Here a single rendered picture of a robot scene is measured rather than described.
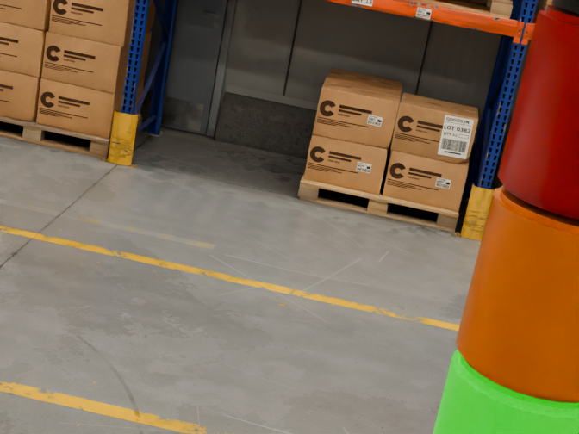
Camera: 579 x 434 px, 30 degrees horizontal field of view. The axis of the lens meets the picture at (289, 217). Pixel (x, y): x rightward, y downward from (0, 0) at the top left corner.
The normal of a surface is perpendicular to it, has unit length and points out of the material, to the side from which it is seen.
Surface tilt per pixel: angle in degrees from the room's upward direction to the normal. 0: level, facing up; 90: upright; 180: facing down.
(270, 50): 90
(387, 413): 0
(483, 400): 90
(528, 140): 90
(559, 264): 90
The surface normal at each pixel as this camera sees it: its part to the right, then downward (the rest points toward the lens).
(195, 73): -0.13, 0.29
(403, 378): 0.18, -0.93
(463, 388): -0.87, 0.00
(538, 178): -0.72, 0.09
